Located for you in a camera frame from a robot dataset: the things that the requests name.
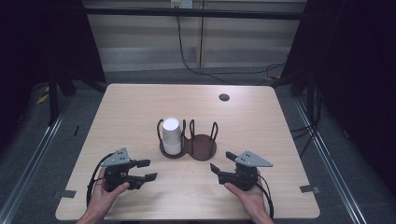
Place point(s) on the person's right hand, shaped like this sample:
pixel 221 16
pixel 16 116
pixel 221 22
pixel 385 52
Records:
pixel 249 199

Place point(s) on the metal floor rail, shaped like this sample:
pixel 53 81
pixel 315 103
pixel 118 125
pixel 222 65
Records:
pixel 330 168
pixel 37 152

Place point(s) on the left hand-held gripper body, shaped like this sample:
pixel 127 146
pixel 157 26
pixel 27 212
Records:
pixel 115 174

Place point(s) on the stack of white paper cups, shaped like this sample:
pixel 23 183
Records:
pixel 171 137

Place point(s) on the grey tape strip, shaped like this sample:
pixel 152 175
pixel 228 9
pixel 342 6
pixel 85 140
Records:
pixel 65 194
pixel 308 188

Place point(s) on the person's left hand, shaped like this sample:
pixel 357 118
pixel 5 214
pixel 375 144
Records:
pixel 104 196

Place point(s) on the black metal stand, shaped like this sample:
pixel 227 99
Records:
pixel 53 99

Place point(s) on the black curtain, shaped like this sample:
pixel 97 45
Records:
pixel 40 40
pixel 358 62

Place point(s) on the yellow floor tape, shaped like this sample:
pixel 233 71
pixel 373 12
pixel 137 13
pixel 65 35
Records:
pixel 42 98

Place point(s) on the black horizontal bar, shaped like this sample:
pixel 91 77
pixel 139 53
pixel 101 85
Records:
pixel 193 13

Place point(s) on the white wall socket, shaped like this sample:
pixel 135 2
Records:
pixel 182 3

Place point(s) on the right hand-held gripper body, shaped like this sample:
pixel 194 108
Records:
pixel 246 174

